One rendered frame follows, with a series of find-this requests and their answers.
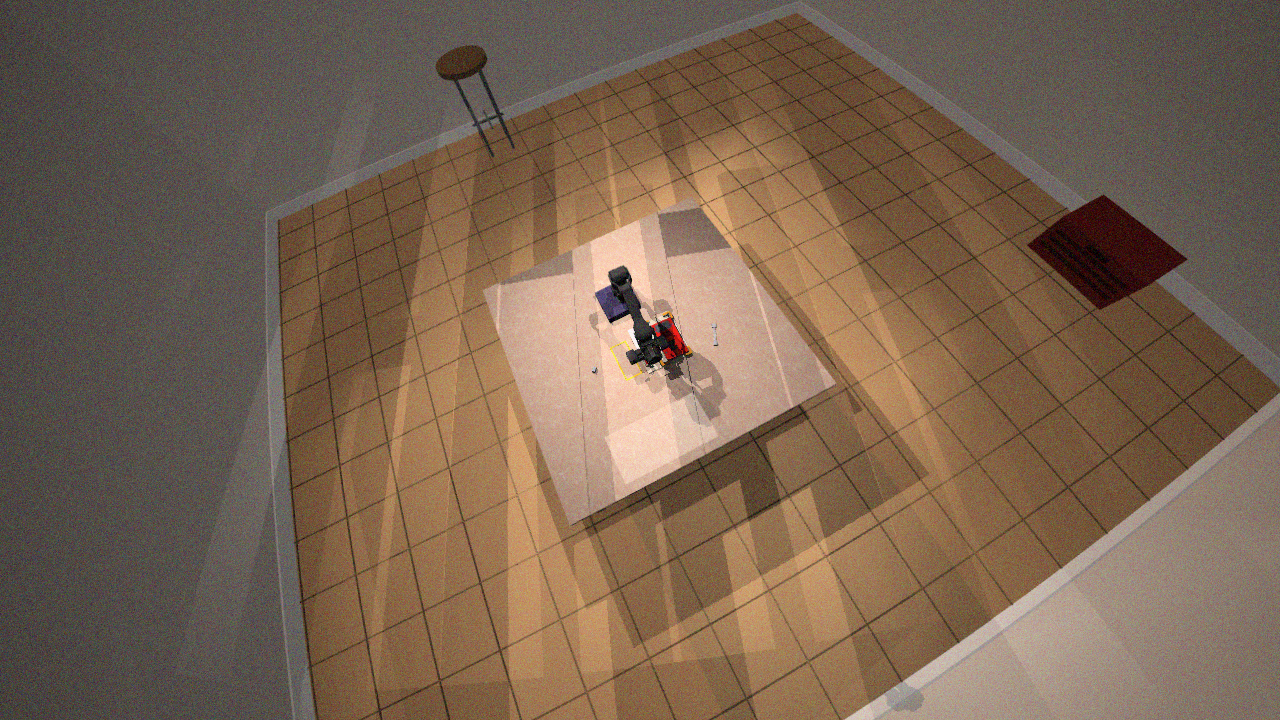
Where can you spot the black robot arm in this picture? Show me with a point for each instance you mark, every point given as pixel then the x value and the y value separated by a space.
pixel 643 332

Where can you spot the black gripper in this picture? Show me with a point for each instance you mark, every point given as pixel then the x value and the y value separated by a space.
pixel 635 356

